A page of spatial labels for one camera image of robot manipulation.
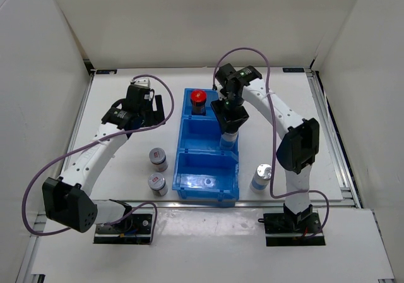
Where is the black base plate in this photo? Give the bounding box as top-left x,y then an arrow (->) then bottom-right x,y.
258,212 -> 326,247
93,208 -> 155,245

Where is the red-lid sauce jar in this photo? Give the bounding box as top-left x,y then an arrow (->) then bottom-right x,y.
190,89 -> 207,116

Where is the far blue storage bin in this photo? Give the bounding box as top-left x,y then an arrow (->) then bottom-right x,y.
181,88 -> 227,119

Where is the middle blue storage bin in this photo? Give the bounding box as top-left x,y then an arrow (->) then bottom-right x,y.
177,116 -> 222,151

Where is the left near silver-lid jar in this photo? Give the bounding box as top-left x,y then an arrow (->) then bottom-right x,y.
148,172 -> 168,196

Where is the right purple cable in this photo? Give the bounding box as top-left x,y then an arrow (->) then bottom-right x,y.
211,47 -> 331,239

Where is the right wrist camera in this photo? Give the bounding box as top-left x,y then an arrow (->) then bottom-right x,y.
215,63 -> 235,88

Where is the near blue storage bin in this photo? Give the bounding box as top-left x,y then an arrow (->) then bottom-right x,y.
172,150 -> 240,205

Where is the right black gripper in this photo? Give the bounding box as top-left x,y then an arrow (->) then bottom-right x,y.
210,94 -> 249,134

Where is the left blue corner label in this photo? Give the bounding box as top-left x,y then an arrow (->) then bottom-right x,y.
95,69 -> 117,75

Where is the purple cable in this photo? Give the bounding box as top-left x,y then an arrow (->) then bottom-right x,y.
21,74 -> 176,244
211,47 -> 331,239

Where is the blue corner label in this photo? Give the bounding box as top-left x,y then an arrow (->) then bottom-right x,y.
282,68 -> 305,73
95,69 -> 117,75

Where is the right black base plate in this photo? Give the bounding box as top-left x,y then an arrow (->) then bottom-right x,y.
258,212 -> 326,247

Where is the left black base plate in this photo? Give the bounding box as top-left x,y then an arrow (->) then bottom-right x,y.
93,208 -> 155,245

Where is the right blue corner label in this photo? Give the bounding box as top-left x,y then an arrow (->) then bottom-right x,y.
282,68 -> 305,73

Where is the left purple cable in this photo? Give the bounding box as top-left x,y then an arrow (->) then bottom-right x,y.
21,74 -> 176,244

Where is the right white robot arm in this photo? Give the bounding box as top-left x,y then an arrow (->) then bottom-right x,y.
211,64 -> 319,232

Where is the blue storage bin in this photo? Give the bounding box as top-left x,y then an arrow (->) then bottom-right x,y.
181,88 -> 227,119
172,150 -> 240,205
177,116 -> 222,151

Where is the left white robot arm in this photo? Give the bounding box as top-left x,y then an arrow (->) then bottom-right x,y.
42,78 -> 164,232

